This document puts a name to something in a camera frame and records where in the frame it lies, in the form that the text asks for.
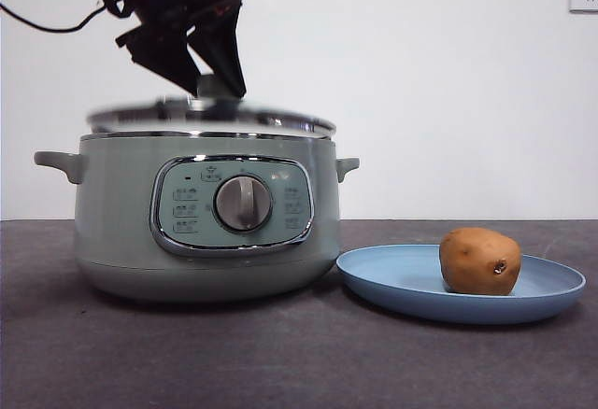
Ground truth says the brown potato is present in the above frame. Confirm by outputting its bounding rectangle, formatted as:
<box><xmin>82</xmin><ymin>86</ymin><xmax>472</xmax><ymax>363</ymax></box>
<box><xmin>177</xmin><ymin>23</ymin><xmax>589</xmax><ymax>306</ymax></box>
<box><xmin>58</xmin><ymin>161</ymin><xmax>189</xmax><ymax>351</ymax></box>
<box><xmin>438</xmin><ymin>227</ymin><xmax>522</xmax><ymax>297</ymax></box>

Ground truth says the blue round plate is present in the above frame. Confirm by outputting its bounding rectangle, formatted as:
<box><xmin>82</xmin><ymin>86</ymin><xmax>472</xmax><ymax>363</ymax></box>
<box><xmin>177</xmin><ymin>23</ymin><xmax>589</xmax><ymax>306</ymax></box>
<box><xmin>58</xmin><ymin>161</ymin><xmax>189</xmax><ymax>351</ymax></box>
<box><xmin>335</xmin><ymin>244</ymin><xmax>587</xmax><ymax>326</ymax></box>

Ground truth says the glass lid with green knob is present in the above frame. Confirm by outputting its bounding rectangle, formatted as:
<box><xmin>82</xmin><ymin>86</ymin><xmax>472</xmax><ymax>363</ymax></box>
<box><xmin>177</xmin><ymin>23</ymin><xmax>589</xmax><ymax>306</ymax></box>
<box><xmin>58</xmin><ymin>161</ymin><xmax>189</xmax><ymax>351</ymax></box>
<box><xmin>85</xmin><ymin>75</ymin><xmax>338</xmax><ymax>143</ymax></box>

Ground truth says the black cable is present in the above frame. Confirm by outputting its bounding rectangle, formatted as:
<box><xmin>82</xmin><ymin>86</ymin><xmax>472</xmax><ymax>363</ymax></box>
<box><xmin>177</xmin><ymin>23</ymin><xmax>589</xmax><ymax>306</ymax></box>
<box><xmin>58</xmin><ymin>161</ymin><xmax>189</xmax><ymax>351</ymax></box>
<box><xmin>0</xmin><ymin>1</ymin><xmax>123</xmax><ymax>35</ymax></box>

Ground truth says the pale green electric steamer pot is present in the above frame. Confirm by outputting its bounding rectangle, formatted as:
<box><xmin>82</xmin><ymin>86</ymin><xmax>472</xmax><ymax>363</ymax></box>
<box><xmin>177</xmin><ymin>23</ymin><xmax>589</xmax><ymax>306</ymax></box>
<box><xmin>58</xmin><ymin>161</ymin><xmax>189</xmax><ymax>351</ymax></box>
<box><xmin>33</xmin><ymin>132</ymin><xmax>362</xmax><ymax>306</ymax></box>

